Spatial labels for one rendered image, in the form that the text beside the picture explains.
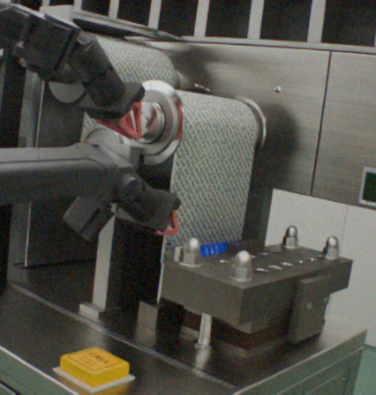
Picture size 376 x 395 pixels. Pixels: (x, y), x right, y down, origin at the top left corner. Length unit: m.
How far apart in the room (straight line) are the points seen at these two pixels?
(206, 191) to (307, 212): 2.81
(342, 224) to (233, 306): 2.90
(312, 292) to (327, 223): 2.78
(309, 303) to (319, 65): 0.49
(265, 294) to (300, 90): 0.48
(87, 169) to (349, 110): 0.62
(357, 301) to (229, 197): 2.70
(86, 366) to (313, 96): 0.72
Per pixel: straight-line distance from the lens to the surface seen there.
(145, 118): 1.08
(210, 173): 1.14
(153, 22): 1.59
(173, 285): 1.02
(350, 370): 1.29
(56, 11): 1.29
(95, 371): 0.85
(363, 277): 3.80
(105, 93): 0.98
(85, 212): 0.93
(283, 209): 4.01
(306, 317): 1.11
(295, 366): 1.04
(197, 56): 1.47
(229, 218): 1.22
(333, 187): 1.26
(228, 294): 0.96
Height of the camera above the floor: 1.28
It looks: 9 degrees down
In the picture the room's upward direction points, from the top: 8 degrees clockwise
